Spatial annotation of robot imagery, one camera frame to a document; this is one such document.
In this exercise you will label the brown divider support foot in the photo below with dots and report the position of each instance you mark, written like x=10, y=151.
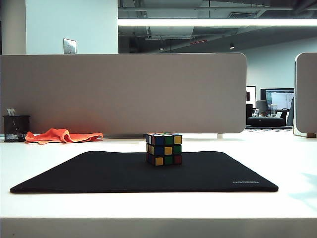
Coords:
x=311, y=135

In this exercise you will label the black mesh pen holder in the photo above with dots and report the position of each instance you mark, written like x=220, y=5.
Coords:
x=15, y=129

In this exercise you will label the silver wall switch plate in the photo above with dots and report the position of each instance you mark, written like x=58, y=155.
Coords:
x=69, y=46

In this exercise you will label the multicolour puzzle cube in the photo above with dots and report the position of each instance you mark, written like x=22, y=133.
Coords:
x=164, y=149

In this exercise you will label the orange cloth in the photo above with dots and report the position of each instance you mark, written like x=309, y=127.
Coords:
x=62, y=136

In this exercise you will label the narrow grey desk divider panel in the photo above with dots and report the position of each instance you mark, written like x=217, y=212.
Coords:
x=306, y=94

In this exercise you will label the black round ottoman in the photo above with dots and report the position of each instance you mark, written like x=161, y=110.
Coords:
x=265, y=121

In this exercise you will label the long white ceiling light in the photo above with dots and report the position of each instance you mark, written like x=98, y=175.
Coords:
x=215, y=22

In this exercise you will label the wide grey desk divider panel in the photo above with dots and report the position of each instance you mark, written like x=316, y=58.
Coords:
x=123, y=94

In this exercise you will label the white divider support foot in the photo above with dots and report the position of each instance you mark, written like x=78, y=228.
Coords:
x=220, y=136

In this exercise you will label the black fabric mouse pad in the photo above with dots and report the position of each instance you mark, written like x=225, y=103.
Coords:
x=123, y=176

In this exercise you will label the dark computer monitor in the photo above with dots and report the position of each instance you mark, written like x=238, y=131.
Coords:
x=278, y=98

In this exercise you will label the white framed whiteboard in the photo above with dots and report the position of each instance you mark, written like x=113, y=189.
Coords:
x=250, y=95

